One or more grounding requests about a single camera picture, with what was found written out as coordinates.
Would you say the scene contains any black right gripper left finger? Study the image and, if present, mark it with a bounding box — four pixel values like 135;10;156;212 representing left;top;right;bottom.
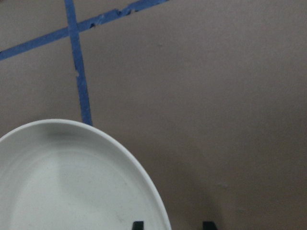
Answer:
132;221;144;230

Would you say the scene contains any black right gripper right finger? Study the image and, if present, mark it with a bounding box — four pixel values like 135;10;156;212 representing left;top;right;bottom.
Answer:
202;221;218;230

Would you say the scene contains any white round plate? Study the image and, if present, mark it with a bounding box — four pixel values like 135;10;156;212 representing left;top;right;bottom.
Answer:
0;119;171;230

